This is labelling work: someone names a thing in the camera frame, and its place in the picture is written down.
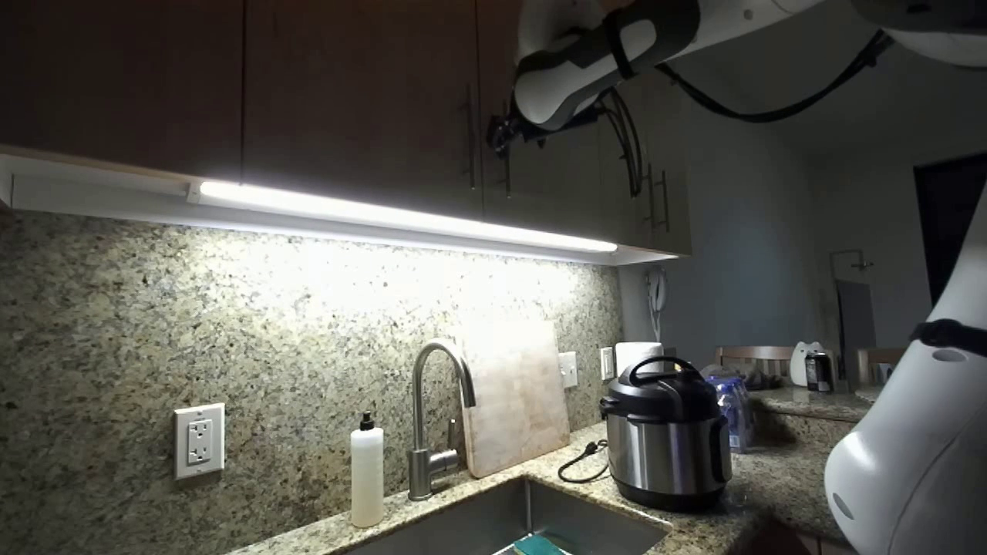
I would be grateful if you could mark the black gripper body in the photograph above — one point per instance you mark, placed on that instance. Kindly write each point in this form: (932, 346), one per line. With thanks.
(510, 128)

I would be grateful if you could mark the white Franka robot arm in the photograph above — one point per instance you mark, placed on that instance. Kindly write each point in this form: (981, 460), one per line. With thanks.
(927, 450)

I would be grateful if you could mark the white under-cabinet light strip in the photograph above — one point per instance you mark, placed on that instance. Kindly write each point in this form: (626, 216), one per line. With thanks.
(391, 216)

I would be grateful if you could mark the narrow brown cabinet door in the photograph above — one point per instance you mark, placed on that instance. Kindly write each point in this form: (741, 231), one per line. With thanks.
(675, 133)

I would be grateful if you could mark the stainless steel sink basin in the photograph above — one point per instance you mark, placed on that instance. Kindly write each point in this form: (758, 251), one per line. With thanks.
(463, 519)

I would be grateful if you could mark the light wooden cutting board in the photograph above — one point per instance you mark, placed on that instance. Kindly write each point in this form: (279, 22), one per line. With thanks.
(519, 403)

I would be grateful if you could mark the steel gooseneck faucet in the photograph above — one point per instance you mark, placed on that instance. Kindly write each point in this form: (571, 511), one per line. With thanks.
(421, 412)

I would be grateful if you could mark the wooden rack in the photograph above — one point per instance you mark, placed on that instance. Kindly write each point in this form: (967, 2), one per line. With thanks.
(758, 358)

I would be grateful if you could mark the steel black pressure cooker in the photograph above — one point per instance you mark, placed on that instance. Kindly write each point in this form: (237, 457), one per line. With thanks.
(666, 442)

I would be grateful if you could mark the blue plastic bag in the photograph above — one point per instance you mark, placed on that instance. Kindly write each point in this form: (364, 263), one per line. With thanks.
(737, 405)

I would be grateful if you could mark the white soap dispenser bottle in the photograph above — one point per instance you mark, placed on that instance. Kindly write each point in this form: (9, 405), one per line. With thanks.
(364, 474)

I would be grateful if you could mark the white coffee maker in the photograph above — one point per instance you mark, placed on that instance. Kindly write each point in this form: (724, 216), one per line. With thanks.
(811, 368)

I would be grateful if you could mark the teal sponge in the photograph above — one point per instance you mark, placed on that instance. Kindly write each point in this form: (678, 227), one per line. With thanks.
(534, 544)

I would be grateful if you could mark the light wooden furniture piece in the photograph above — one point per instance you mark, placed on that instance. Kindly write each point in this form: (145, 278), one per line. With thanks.
(882, 361)

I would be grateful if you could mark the dark window panel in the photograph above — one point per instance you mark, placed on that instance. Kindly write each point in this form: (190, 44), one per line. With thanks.
(943, 227)

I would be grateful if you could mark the white round wall fixture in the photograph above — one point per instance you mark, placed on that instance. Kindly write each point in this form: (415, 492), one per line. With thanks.
(657, 293)

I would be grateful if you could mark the small white wall outlet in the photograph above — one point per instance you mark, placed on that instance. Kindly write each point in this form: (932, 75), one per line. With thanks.
(605, 361)
(570, 368)

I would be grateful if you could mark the white box by wall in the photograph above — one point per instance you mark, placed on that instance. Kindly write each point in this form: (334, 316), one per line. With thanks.
(634, 356)

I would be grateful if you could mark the white double wall outlet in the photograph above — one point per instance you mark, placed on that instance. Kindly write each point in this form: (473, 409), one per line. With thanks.
(198, 442)

